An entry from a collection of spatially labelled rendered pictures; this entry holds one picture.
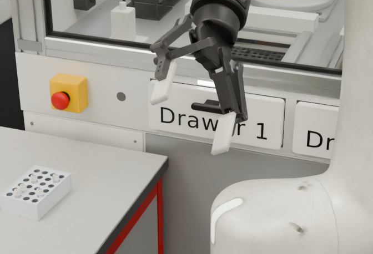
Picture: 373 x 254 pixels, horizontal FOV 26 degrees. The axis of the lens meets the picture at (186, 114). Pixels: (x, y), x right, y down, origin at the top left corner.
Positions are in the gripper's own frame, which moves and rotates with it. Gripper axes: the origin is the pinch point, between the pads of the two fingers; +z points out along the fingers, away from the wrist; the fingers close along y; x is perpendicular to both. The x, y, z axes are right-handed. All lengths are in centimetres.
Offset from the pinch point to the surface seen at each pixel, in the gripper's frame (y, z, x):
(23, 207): 8, -1, 50
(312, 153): 45, -26, 13
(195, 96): 25, -32, 29
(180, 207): 45, -21, 48
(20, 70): 4, -38, 65
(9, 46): 22, -79, 115
